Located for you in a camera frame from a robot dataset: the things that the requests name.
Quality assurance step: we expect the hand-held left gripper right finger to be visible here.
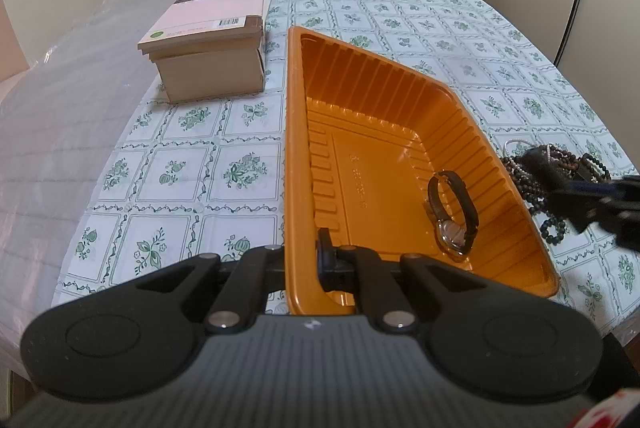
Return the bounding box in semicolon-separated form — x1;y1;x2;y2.
316;228;506;333

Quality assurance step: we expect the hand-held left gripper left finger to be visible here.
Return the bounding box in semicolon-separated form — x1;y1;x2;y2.
116;245;286;335

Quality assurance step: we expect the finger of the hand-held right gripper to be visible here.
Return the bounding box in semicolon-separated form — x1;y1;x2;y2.
570;175;640;203
550;192;640;253

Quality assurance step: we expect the pile of bead bracelets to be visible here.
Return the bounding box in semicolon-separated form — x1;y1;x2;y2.
501;138;613;245

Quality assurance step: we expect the orange plastic tray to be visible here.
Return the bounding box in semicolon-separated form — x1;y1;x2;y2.
282;26;561;316

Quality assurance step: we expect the red patterned clothing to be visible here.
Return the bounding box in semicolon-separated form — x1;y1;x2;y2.
565;388;640;428

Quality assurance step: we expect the tan cardboard box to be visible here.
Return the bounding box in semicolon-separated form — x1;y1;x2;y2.
155;30;268;103

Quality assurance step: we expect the clear plastic sheet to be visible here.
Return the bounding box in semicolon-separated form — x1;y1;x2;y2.
0;0;296;359

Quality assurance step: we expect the pink flat box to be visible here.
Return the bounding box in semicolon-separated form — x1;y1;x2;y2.
137;0;273;58

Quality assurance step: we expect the black strap wristwatch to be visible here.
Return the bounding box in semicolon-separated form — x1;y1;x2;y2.
425;169;481;263

